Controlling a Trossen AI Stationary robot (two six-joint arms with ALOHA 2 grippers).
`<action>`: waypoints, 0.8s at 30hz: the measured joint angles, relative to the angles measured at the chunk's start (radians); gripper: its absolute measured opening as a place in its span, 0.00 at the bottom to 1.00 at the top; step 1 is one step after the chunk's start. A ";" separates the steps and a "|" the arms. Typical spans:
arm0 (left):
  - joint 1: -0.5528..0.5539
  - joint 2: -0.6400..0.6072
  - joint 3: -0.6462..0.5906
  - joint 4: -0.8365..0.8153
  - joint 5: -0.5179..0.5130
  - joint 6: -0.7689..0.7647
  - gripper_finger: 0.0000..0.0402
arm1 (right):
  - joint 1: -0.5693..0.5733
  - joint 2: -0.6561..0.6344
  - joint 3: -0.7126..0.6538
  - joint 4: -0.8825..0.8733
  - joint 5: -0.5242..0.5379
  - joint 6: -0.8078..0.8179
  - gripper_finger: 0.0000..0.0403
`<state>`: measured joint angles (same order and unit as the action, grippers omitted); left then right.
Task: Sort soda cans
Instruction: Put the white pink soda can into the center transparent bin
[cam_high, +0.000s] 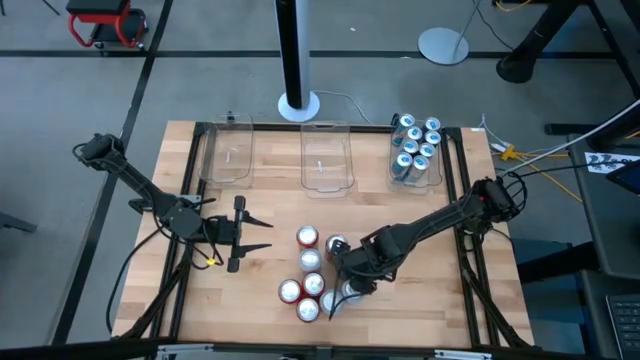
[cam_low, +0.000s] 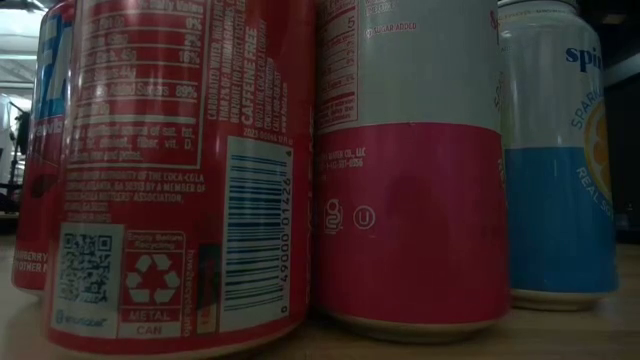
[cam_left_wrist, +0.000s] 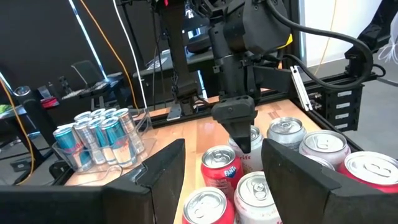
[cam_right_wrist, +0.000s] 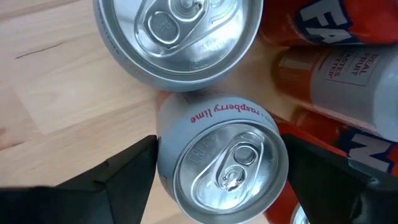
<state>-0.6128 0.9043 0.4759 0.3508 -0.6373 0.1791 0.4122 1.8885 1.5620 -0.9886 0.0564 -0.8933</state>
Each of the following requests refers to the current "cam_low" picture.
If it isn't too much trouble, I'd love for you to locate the white pink Spindrift can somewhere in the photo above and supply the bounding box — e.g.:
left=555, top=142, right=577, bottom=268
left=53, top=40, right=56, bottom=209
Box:
left=310, top=0, right=512, bottom=345

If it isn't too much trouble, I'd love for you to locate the red Fanta soda can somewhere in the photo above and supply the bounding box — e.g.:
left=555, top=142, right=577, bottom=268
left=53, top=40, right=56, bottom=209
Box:
left=42, top=0, right=317, bottom=359
left=10, top=0, right=81, bottom=295

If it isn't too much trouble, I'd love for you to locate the white blue Spindrift can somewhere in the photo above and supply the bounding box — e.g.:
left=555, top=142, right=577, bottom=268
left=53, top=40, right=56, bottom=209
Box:
left=497, top=0, right=620, bottom=312

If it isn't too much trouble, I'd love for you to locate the black sign white lettering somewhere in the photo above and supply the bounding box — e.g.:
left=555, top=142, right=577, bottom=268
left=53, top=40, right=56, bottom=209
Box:
left=13, top=110, right=30, bottom=157

